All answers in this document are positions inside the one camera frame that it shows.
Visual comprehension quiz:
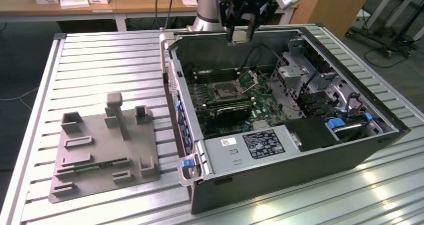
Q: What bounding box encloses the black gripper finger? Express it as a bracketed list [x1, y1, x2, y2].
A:
[246, 0, 279, 41]
[216, 0, 236, 44]

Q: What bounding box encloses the silver square CPU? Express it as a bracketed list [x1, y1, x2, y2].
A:
[227, 30, 250, 47]

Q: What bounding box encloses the black RAM slot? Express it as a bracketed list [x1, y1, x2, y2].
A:
[195, 74, 240, 80]
[196, 76, 240, 83]
[192, 69, 239, 75]
[194, 72, 239, 77]

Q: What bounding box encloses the CPU socket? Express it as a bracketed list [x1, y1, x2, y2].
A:
[211, 82, 247, 103]

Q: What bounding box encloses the brown wooden cabinet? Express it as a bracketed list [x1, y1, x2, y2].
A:
[291, 0, 378, 39]

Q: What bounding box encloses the metal socket cover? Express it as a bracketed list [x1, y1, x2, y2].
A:
[234, 70, 267, 94]

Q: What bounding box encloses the silver metal drive cage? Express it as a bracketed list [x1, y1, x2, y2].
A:
[270, 32, 338, 119]

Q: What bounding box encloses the wheeled equipment stand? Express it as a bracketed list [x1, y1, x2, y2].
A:
[344, 0, 424, 59]

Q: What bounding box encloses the green motherboard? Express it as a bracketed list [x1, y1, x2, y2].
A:
[186, 70, 290, 139]

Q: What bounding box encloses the black graphics card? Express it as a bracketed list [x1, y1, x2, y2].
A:
[211, 103, 255, 124]

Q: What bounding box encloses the small silver chipset heatsink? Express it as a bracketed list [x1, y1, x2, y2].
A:
[254, 119, 272, 131]

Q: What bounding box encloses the blue disk carrier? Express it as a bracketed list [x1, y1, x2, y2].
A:
[326, 117, 348, 133]

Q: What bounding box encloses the black plastic inner cover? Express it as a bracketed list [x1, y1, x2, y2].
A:
[284, 117, 342, 153]

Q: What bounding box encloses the grey power supply unit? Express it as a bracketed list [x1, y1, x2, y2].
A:
[203, 124, 303, 175]

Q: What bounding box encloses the grey plastic parts rack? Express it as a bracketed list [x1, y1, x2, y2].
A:
[48, 92, 163, 205]

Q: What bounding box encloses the black open PC case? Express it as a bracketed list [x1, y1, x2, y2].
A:
[158, 26, 412, 215]

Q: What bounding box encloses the green RAM stick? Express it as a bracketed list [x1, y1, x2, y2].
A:
[71, 160, 116, 173]

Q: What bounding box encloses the black looped wire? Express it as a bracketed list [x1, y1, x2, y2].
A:
[240, 45, 283, 69]

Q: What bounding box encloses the coloured power wire bundle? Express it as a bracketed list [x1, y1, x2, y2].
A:
[344, 92, 367, 116]

